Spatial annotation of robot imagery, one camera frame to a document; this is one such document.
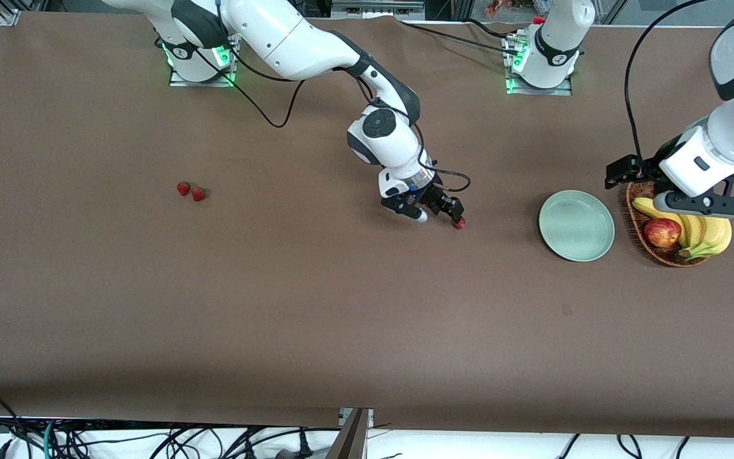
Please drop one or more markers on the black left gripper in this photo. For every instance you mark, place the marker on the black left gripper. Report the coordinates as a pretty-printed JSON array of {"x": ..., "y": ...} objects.
[{"x": 652, "y": 167}]

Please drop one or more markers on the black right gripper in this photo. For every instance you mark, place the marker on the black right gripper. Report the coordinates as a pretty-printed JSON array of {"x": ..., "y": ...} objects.
[{"x": 435, "y": 195}]

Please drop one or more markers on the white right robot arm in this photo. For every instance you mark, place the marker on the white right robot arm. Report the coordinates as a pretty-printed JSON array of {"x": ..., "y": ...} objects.
[{"x": 278, "y": 32}]

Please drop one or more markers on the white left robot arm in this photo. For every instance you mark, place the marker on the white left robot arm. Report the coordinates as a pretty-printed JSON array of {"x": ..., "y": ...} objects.
[{"x": 558, "y": 38}]

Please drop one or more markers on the pale green round plate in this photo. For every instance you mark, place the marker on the pale green round plate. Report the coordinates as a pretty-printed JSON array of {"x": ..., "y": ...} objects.
[{"x": 576, "y": 226}]

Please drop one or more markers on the red apple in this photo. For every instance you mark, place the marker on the red apple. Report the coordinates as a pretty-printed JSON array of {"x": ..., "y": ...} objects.
[{"x": 662, "y": 233}]

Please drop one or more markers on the brown wicker basket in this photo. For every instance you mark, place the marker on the brown wicker basket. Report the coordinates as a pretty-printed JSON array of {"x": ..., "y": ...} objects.
[{"x": 660, "y": 255}]

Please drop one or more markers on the yellow banana bunch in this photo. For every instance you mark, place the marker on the yellow banana bunch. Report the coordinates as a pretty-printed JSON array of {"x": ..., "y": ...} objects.
[{"x": 714, "y": 233}]

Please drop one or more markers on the brown table cover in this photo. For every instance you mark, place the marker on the brown table cover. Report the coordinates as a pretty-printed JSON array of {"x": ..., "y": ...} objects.
[{"x": 367, "y": 319}]

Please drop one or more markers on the orange background object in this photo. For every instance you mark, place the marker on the orange background object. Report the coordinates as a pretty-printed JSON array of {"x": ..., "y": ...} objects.
[{"x": 497, "y": 7}]

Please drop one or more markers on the grey background box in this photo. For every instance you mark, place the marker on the grey background box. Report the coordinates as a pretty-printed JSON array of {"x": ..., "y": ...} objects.
[{"x": 373, "y": 9}]

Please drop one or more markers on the black power plug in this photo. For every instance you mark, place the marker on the black power plug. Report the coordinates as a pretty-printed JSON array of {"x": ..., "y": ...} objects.
[{"x": 304, "y": 446}]

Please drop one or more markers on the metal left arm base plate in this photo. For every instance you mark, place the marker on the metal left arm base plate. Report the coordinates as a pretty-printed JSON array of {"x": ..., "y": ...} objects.
[{"x": 561, "y": 91}]

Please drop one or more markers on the aluminium table frame profile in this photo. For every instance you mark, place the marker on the aluminium table frame profile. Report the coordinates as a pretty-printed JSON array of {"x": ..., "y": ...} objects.
[{"x": 351, "y": 440}]

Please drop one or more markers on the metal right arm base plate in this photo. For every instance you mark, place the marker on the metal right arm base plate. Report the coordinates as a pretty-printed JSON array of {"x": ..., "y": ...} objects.
[{"x": 179, "y": 80}]

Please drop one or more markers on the aluminium corner bracket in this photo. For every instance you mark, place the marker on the aluminium corner bracket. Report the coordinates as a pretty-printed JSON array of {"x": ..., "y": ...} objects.
[{"x": 9, "y": 16}]

